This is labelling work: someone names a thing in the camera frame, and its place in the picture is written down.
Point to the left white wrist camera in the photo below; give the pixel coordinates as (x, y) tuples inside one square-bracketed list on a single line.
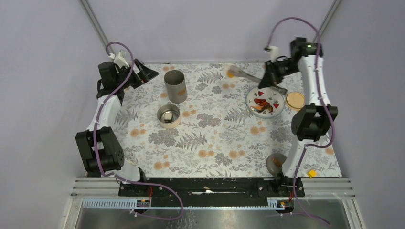
[(119, 59)]

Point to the white patterned plate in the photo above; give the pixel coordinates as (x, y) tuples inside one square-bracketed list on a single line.
[(271, 95)]

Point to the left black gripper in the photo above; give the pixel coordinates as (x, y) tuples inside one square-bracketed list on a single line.
[(144, 75)]

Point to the red toy bacon pieces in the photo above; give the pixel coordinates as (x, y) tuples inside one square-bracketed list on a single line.
[(261, 102)]

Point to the round steel lunch bowl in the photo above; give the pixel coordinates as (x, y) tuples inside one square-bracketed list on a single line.
[(169, 116)]

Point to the grey cylindrical lunch container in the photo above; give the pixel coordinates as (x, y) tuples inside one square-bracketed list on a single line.
[(176, 86)]

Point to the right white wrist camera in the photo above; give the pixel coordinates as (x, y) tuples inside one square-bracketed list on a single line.
[(273, 52)]

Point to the beige round lid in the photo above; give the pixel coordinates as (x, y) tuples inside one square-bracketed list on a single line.
[(295, 100)]

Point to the metal food tongs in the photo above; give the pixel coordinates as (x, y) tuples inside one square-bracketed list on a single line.
[(240, 73)]

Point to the toy fried egg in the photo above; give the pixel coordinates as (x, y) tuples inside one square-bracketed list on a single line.
[(230, 72)]

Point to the small yellow block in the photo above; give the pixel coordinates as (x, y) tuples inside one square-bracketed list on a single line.
[(312, 174)]

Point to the floral patterned table mat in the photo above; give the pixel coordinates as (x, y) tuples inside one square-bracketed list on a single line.
[(218, 136)]

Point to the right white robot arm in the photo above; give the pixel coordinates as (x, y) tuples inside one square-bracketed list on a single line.
[(317, 115)]

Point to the grey lid with wooden knob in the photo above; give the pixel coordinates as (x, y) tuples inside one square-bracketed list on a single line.
[(274, 163)]

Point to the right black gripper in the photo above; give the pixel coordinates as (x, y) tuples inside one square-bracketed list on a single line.
[(270, 78)]

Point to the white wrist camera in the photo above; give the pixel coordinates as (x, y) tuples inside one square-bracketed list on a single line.
[(119, 59), (273, 52)]

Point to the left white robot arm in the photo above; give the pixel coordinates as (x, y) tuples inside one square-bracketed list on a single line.
[(99, 148)]

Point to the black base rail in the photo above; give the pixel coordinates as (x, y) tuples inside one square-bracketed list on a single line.
[(212, 192)]

